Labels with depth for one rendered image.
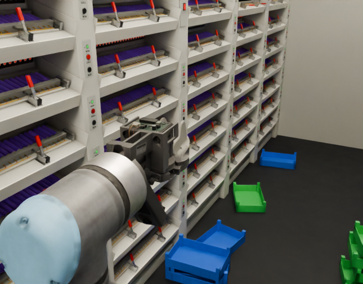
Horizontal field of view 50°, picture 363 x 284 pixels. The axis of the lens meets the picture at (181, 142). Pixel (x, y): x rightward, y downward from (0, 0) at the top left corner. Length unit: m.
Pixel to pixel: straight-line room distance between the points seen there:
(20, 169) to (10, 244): 0.87
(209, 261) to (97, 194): 1.81
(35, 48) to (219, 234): 1.72
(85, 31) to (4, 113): 0.39
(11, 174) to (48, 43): 0.41
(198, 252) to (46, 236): 1.91
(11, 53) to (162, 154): 0.72
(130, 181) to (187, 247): 1.84
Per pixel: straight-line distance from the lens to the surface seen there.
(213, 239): 2.51
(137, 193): 0.49
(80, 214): 0.42
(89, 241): 0.42
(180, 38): 1.94
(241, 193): 3.02
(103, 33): 1.46
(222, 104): 2.58
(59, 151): 1.39
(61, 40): 1.30
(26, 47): 1.21
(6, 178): 1.26
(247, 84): 3.11
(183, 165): 0.61
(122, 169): 0.48
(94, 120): 1.45
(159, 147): 0.55
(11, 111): 1.23
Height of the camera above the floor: 1.47
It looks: 22 degrees down
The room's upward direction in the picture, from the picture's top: straight up
